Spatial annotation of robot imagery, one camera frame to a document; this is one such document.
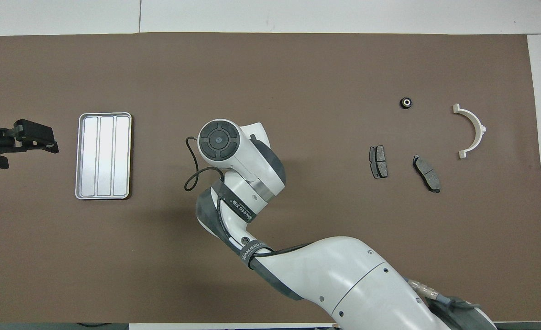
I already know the brown table mat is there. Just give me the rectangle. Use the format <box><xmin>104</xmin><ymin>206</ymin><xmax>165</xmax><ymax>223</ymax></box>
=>
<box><xmin>0</xmin><ymin>32</ymin><xmax>541</xmax><ymax>324</ymax></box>

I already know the silver metal tray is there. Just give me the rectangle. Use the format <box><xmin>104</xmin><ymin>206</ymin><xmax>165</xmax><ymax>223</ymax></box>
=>
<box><xmin>75</xmin><ymin>112</ymin><xmax>132</xmax><ymax>200</ymax></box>

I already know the white curved plastic bracket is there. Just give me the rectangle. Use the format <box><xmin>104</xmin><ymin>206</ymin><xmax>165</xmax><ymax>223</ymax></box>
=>
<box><xmin>452</xmin><ymin>104</ymin><xmax>487</xmax><ymax>160</ymax></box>

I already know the rectangular dark brake pad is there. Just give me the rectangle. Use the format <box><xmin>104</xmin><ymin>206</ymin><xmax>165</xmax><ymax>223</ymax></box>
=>
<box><xmin>369</xmin><ymin>145</ymin><xmax>388</xmax><ymax>179</ymax></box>

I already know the elongated dark brake pad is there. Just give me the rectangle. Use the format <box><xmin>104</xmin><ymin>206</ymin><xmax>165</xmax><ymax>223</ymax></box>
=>
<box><xmin>412</xmin><ymin>155</ymin><xmax>441</xmax><ymax>193</ymax></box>

